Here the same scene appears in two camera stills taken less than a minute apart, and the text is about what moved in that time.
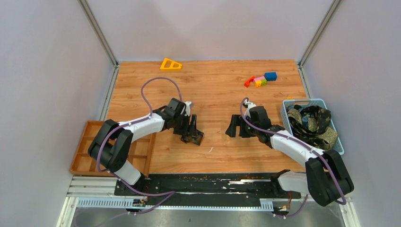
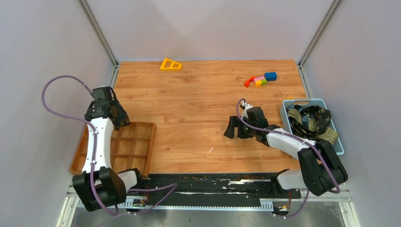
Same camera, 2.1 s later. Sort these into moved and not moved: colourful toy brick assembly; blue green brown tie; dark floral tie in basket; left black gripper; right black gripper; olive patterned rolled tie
Moved: left black gripper; blue green brown tie
Not moved: right black gripper; colourful toy brick assembly; dark floral tie in basket; olive patterned rolled tie
